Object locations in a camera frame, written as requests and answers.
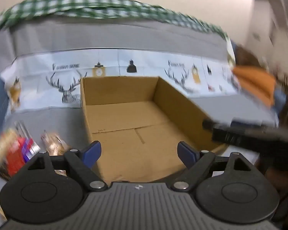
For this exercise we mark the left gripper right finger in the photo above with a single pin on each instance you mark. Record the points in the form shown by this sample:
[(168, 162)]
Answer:
[(198, 165)]

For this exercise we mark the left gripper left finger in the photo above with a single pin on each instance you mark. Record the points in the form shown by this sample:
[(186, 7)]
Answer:
[(79, 164)]

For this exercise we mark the clear bag of cookies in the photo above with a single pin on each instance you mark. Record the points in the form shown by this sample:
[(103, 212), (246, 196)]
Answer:
[(54, 144)]

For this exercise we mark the red square snack packet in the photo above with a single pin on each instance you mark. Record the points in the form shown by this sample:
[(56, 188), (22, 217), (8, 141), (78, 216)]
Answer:
[(15, 159)]

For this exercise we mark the puffed rice cake pack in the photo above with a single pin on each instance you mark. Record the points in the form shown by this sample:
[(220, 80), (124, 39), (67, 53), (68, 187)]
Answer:
[(7, 139)]

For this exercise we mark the purple snack bar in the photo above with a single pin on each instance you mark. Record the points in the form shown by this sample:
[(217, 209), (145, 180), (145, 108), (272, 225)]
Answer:
[(29, 149)]

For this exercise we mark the silver stick packet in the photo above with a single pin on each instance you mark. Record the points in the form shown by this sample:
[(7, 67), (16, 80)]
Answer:
[(22, 130)]

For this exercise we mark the orange cushion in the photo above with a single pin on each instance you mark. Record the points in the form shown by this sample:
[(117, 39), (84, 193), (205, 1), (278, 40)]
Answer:
[(257, 82)]

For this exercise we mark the brown cardboard box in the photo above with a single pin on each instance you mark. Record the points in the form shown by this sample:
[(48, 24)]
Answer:
[(139, 122)]

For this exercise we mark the grey deer-print sofa cover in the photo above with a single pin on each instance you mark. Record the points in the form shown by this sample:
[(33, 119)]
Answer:
[(42, 65)]

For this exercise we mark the green checkered cloth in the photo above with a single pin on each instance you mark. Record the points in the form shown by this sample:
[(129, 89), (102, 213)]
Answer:
[(103, 9)]

